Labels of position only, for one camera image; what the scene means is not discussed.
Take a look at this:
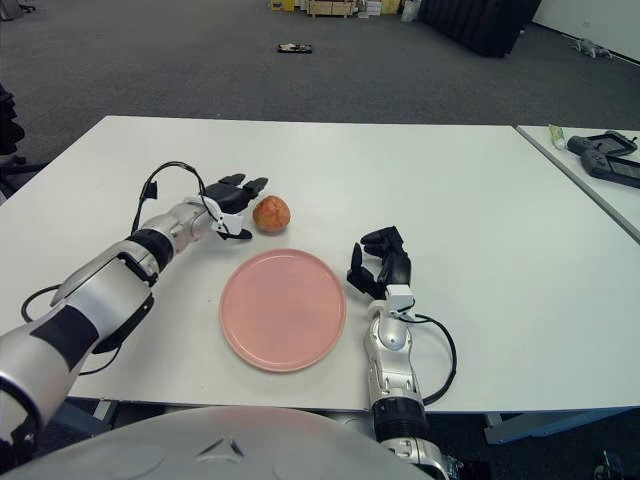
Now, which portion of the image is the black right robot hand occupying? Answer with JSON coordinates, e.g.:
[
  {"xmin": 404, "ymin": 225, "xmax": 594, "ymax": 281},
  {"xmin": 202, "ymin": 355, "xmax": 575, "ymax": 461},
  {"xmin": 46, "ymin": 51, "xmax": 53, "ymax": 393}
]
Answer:
[{"xmin": 345, "ymin": 225, "xmax": 416, "ymax": 311}]

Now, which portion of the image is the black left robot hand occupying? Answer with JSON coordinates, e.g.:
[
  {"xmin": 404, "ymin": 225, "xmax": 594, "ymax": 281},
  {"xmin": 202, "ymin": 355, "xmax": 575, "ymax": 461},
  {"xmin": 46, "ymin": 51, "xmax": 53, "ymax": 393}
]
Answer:
[{"xmin": 202, "ymin": 173, "xmax": 271, "ymax": 242}]

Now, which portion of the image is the red yellow apple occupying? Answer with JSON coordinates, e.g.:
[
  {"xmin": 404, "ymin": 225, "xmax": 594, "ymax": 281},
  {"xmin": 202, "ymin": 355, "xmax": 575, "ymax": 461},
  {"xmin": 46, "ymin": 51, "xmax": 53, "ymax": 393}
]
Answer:
[{"xmin": 252, "ymin": 195, "xmax": 292, "ymax": 234}]

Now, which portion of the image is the pink round plate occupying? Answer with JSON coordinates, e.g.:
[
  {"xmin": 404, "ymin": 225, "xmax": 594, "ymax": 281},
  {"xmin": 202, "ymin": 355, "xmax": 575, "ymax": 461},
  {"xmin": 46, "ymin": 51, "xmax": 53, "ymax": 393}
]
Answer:
[{"xmin": 219, "ymin": 248, "xmax": 348, "ymax": 374}]

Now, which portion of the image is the white side table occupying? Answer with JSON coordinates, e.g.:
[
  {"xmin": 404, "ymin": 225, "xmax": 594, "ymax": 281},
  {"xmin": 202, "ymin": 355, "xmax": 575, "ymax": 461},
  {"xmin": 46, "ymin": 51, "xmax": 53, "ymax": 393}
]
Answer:
[{"xmin": 514, "ymin": 124, "xmax": 640, "ymax": 246}]

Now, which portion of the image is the wooden crate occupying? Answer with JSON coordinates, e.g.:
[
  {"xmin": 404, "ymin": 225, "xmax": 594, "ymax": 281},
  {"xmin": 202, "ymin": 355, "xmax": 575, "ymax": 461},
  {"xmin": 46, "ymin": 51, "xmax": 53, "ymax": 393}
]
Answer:
[{"xmin": 305, "ymin": 0, "xmax": 357, "ymax": 17}]

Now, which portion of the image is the black handheld controller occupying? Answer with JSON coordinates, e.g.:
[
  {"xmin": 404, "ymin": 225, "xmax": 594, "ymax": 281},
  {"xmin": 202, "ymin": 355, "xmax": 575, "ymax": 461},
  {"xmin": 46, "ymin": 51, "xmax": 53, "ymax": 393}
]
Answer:
[{"xmin": 566, "ymin": 129, "xmax": 639, "ymax": 157}]

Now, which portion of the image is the black office chair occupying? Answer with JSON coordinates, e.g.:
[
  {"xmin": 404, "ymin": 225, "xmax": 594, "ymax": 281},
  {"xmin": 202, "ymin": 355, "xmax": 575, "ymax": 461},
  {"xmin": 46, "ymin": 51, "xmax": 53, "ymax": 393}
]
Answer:
[{"xmin": 0, "ymin": 82, "xmax": 46, "ymax": 201}]

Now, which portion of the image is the black controller with screen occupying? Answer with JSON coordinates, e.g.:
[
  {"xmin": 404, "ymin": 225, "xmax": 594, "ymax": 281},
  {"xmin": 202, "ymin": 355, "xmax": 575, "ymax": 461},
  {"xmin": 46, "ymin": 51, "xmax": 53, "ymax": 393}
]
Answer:
[{"xmin": 579, "ymin": 148, "xmax": 640, "ymax": 189}]

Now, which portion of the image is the stack of white boxes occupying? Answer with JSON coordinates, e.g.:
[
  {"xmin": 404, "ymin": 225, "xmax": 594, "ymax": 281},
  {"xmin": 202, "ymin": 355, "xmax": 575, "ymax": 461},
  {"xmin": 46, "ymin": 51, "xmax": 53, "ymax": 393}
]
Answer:
[{"xmin": 357, "ymin": 0, "xmax": 404, "ymax": 16}]

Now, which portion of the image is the grey robot torso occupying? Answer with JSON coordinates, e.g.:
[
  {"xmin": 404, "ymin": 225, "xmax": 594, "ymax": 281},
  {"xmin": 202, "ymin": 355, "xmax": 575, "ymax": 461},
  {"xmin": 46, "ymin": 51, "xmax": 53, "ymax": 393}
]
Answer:
[{"xmin": 14, "ymin": 404, "xmax": 441, "ymax": 480}]

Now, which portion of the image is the black draped partition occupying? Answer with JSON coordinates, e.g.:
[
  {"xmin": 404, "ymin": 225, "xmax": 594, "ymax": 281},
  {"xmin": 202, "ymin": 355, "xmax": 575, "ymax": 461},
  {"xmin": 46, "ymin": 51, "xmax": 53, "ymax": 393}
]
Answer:
[{"xmin": 417, "ymin": 0, "xmax": 544, "ymax": 59}]

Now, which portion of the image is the small white quadruped robot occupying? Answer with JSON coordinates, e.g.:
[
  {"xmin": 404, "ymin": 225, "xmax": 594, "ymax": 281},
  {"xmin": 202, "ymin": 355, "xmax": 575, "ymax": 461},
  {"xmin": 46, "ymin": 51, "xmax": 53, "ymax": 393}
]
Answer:
[{"xmin": 572, "ymin": 38, "xmax": 614, "ymax": 60}]

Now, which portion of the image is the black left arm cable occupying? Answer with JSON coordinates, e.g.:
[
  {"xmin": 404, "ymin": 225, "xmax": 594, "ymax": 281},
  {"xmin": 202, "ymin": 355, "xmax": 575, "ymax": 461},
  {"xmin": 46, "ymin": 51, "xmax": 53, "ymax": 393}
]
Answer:
[{"xmin": 20, "ymin": 160, "xmax": 224, "ymax": 376}]

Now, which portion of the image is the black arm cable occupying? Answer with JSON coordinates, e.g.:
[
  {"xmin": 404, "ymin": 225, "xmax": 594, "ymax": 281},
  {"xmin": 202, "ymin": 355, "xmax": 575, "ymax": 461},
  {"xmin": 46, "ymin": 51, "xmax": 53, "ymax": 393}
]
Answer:
[
  {"xmin": 20, "ymin": 160, "xmax": 224, "ymax": 376},
  {"xmin": 412, "ymin": 312, "xmax": 457, "ymax": 404}
]

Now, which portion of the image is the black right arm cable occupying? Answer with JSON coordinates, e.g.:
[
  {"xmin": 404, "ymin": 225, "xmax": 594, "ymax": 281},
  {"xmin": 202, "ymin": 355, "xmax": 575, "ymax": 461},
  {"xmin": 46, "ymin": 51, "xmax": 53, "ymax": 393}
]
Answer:
[{"xmin": 412, "ymin": 312, "xmax": 457, "ymax": 404}]

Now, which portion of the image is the blue-grey table frame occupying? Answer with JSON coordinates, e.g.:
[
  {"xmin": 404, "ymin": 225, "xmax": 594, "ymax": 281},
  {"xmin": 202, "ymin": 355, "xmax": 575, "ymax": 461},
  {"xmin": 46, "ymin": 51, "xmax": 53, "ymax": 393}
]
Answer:
[{"xmin": 64, "ymin": 397, "xmax": 640, "ymax": 446}]

